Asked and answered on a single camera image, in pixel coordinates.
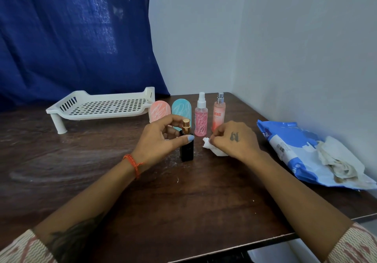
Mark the person's right hand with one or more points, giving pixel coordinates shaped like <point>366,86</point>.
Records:
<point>238,145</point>

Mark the person's left hand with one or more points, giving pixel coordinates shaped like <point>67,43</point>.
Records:
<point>150,148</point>

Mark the white wet wipe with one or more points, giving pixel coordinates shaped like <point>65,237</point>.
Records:
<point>215,151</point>

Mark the black perfume bottle gold cap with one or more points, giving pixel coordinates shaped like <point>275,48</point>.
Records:
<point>187,152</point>

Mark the orange spray bottle silver cap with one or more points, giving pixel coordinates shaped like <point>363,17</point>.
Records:
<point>218,112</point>

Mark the pink squeeze bottle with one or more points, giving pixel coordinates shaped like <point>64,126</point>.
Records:
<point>159,109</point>

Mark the pink spray bottle white cap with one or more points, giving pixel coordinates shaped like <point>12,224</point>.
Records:
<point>201,121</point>

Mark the teal squeeze bottle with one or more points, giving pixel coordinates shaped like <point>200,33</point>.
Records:
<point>181,108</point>

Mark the blue white wet wipes pack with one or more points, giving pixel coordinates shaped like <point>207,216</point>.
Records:
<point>291,148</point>

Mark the white perforated plastic rack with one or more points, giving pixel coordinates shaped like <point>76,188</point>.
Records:
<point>103,108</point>

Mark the person's left forearm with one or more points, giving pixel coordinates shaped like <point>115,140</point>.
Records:
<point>88,207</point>

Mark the person's right forearm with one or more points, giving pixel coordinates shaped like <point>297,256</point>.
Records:
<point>300,201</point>

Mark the dark wooden table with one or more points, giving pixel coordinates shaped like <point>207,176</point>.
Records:
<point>182,212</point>

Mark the dark blue curtain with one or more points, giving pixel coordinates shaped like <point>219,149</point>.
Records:
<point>64,42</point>

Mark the patterned right sleeve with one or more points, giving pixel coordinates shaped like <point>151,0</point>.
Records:
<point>353,248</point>

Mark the patterned sleeve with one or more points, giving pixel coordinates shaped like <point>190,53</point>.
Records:
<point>353,248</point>
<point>23,251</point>

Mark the patterned left sleeve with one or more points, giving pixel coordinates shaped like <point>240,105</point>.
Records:
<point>23,251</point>

